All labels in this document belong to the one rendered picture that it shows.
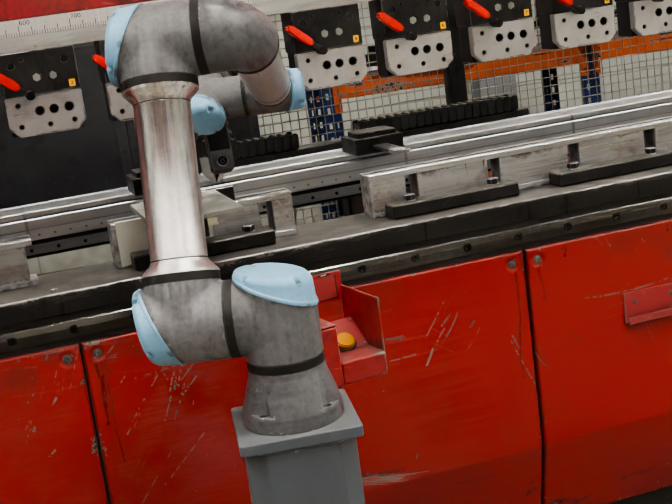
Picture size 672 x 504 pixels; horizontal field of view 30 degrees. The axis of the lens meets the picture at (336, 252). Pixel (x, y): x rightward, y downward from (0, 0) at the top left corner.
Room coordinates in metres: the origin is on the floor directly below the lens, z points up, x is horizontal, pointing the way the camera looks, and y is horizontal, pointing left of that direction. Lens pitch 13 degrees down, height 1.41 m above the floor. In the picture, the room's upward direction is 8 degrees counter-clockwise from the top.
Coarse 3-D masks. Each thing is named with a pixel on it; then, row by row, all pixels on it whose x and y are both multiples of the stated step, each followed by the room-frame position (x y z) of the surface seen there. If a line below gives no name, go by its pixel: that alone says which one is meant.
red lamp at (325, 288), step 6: (330, 276) 2.40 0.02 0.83; (318, 282) 2.39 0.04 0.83; (324, 282) 2.39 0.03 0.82; (330, 282) 2.40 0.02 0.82; (318, 288) 2.38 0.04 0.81; (324, 288) 2.39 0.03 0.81; (330, 288) 2.40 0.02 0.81; (318, 294) 2.38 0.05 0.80; (324, 294) 2.39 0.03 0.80; (330, 294) 2.39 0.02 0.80; (336, 294) 2.40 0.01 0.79; (318, 300) 2.38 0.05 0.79
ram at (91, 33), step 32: (0, 0) 2.49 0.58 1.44; (32, 0) 2.51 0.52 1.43; (64, 0) 2.52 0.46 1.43; (96, 0) 2.54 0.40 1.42; (128, 0) 2.56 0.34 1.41; (288, 0) 2.65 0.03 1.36; (320, 0) 2.67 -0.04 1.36; (352, 0) 2.69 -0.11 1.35; (64, 32) 2.52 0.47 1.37; (96, 32) 2.54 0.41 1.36
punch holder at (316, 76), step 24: (288, 24) 2.67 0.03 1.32; (312, 24) 2.66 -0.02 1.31; (336, 24) 2.67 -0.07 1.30; (360, 24) 2.69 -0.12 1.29; (288, 48) 2.70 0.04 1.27; (312, 48) 2.66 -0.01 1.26; (336, 48) 2.67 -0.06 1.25; (360, 48) 2.68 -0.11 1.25; (312, 72) 2.65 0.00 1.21; (336, 72) 2.67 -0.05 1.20; (360, 72) 2.68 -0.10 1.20
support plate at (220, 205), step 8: (208, 192) 2.58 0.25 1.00; (216, 192) 2.57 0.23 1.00; (208, 200) 2.48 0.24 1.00; (216, 200) 2.47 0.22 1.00; (224, 200) 2.46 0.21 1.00; (232, 200) 2.44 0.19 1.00; (136, 208) 2.51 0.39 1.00; (208, 208) 2.39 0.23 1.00; (216, 208) 2.38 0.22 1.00; (224, 208) 2.37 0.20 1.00; (232, 208) 2.35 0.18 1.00; (240, 208) 2.36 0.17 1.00; (144, 216) 2.40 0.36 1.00; (208, 216) 2.34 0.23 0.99; (216, 216) 2.35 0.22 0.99
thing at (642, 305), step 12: (648, 288) 2.74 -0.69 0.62; (660, 288) 2.75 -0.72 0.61; (624, 300) 2.72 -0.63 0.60; (636, 300) 2.73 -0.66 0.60; (648, 300) 2.74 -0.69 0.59; (660, 300) 2.75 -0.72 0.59; (624, 312) 2.72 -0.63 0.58; (636, 312) 2.73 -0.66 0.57; (648, 312) 2.74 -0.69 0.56; (660, 312) 2.73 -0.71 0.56
